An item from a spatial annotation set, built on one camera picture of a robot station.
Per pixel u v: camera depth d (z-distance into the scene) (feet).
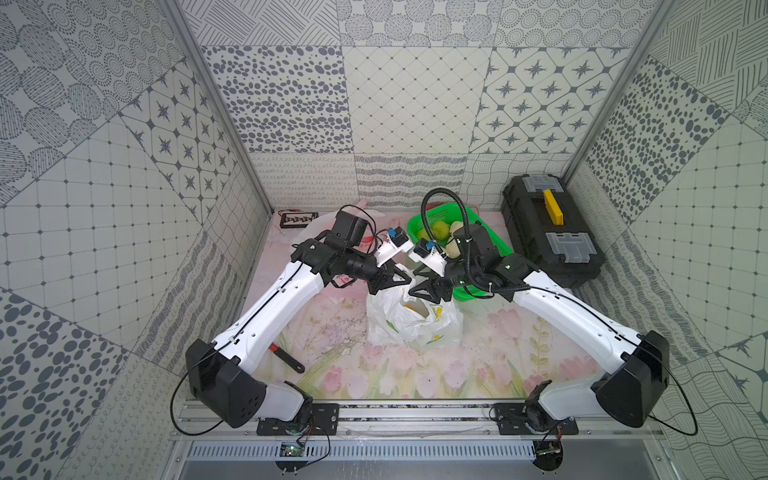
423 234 2.78
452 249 2.08
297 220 3.85
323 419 2.41
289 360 2.75
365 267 1.99
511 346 2.86
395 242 2.00
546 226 3.10
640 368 1.30
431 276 2.12
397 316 2.17
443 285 2.09
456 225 3.75
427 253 2.04
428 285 2.09
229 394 1.26
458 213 2.75
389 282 2.22
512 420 2.40
